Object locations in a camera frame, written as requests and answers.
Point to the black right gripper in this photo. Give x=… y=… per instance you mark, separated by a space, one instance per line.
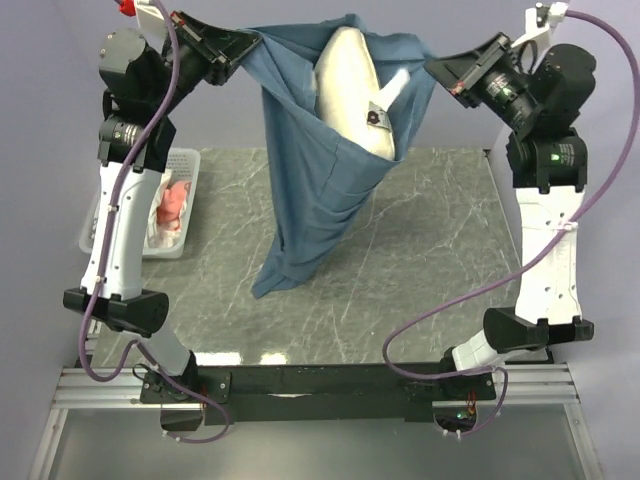
x=460 y=72

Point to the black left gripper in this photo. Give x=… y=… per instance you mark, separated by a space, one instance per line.
x=215 y=47

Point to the cream pillow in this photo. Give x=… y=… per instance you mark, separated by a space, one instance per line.
x=350 y=98

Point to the blue pillowcase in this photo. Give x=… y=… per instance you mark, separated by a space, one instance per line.
x=319 y=179

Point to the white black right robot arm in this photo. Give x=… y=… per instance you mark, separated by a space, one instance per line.
x=549 y=166

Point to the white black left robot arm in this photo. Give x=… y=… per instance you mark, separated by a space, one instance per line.
x=139 y=138

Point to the white plastic basket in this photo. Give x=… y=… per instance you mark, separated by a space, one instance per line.
x=147 y=216

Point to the pink cloth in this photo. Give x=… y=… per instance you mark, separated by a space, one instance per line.
x=173 y=203

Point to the black base beam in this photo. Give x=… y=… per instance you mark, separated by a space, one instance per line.
x=333 y=392

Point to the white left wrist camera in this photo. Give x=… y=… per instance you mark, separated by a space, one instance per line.
x=153 y=19

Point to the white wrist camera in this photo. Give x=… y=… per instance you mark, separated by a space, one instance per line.
x=540 y=23
x=153 y=19

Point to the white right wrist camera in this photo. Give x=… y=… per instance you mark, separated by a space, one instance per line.
x=540 y=23

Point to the aluminium rail frame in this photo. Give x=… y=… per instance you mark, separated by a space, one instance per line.
x=341 y=315

